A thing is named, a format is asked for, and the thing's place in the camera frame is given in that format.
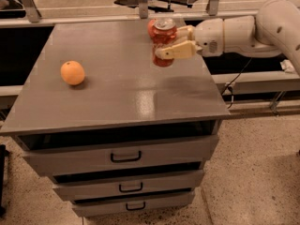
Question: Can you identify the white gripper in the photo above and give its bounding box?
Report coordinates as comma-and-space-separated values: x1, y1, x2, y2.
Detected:
155, 19, 224, 60

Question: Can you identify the red coke can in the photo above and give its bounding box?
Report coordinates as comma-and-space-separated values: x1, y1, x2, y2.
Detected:
151, 18, 177, 68

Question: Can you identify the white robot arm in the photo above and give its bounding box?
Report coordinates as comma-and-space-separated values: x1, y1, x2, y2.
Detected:
154, 0, 300, 73

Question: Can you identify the red apple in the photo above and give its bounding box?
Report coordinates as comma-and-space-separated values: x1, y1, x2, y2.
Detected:
147, 19, 156, 38

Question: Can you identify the grey drawer cabinet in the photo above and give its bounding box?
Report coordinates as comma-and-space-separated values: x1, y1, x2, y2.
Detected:
1, 21, 228, 206

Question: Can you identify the orange fruit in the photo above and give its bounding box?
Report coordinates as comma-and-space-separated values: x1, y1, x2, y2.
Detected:
60, 61, 85, 85

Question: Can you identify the middle grey drawer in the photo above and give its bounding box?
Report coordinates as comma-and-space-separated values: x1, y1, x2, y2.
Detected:
53, 170, 203, 202

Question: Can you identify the grey drawer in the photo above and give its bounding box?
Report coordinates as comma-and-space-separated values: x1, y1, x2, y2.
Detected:
72, 190, 195, 218
23, 135, 218, 176
53, 170, 203, 202

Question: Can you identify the top grey drawer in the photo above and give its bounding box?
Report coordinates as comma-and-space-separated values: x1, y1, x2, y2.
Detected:
23, 135, 218, 176

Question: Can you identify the bottom grey drawer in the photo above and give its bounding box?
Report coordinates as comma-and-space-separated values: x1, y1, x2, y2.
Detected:
72, 190, 195, 218

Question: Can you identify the black cable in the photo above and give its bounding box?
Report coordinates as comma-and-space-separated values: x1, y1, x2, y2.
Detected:
219, 57, 253, 110

